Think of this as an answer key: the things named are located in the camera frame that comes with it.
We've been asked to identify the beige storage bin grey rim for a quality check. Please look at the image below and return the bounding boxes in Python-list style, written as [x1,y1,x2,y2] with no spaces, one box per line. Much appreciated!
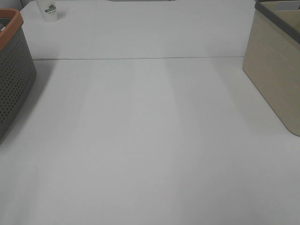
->
[242,0,300,136]

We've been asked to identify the grey perforated basket orange rim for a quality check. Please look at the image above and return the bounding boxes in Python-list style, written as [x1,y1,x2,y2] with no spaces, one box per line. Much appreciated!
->
[0,8,37,140]

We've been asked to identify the white paper cup green logo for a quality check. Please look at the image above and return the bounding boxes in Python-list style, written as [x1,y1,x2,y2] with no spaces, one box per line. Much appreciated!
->
[35,0,58,23]

